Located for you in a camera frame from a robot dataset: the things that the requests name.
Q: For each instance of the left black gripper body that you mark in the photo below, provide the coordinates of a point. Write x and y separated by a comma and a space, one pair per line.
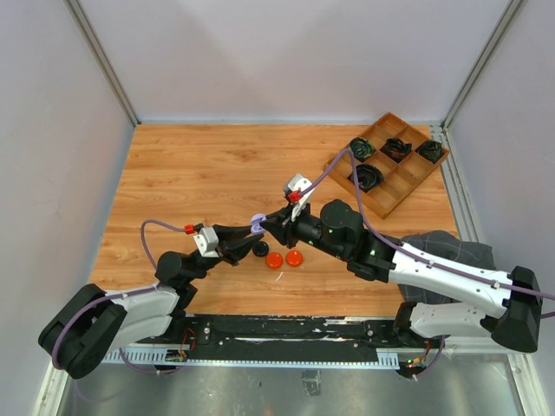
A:
225, 253

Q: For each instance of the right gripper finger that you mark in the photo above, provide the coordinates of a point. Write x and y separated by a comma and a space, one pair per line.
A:
278, 228
277, 216

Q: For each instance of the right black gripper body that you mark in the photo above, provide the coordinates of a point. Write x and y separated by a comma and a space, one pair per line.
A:
306, 227

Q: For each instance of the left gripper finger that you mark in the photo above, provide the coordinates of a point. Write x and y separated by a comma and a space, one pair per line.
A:
232, 233
243, 247

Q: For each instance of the black earbud case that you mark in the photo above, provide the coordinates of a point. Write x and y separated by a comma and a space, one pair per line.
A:
260, 249

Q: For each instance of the purple earbud case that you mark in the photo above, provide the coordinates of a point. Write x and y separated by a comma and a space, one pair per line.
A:
256, 220

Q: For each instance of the orange earbud case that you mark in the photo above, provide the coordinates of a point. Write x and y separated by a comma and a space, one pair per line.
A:
274, 260
294, 258

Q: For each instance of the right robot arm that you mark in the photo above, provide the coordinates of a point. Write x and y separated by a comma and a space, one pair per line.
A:
505, 306

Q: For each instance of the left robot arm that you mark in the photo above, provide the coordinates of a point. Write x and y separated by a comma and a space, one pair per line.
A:
95, 322

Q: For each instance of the rolled dark belt lower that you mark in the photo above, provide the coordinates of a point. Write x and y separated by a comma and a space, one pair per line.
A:
368, 177

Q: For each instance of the rolled dark belt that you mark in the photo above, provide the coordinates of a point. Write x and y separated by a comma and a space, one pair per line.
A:
368, 177
431, 150
396, 149

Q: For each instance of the rolled green patterned belt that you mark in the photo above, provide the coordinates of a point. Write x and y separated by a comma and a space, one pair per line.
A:
361, 148

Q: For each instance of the wooden divided tray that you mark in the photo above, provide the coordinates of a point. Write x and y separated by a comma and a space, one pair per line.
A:
400, 179

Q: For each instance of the rolled dark belt top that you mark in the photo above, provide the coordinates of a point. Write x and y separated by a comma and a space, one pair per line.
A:
396, 149

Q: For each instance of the grey checked cloth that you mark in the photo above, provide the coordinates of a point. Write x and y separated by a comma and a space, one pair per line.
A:
445, 245

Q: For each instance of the rolled dark belt right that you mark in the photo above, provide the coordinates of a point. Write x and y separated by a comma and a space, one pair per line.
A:
431, 150

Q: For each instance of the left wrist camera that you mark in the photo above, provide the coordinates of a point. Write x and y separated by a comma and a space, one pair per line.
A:
207, 242

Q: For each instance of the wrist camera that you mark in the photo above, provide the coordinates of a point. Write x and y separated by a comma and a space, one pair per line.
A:
207, 242
297, 192

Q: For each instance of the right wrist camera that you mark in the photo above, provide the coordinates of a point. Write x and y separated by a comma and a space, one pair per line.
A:
297, 192

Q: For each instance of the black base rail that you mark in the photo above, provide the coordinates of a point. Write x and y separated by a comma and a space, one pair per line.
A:
281, 339

